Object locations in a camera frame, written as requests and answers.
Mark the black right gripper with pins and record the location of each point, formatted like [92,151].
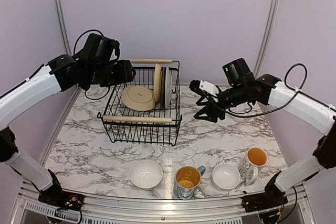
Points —
[210,108]

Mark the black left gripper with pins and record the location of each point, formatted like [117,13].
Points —
[125,74]

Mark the cream bird pattern plate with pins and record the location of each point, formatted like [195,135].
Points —
[138,98]

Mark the pale yellow round plate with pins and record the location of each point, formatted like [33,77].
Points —
[157,82]

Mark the black wire dish rack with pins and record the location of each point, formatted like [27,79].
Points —
[156,126]

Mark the red and teal plate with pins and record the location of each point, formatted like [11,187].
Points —
[168,86]

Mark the large white bowl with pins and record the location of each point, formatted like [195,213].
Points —
[145,174]

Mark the grey reindeer plate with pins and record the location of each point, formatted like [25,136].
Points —
[163,88]

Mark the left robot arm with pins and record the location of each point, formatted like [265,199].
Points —
[97,63]

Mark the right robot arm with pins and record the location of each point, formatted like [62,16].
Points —
[270,90]

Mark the small white bowl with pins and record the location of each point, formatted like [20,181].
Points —
[225,176]

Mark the white patterned mug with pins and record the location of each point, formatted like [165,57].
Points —
[253,162]

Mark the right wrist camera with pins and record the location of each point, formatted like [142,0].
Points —
[201,86]

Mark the blue handled mug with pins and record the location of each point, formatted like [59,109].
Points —
[186,181]

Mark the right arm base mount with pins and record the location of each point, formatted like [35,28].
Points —
[263,201]

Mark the left aluminium frame post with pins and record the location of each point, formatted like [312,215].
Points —
[62,25]

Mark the aluminium frame post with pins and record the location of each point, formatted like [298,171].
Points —
[266,36]
[62,25]

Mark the aluminium front rail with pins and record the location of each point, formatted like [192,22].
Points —
[108,209]

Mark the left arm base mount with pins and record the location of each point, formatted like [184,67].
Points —
[63,200]

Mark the right aluminium frame post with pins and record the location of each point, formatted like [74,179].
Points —
[266,36]

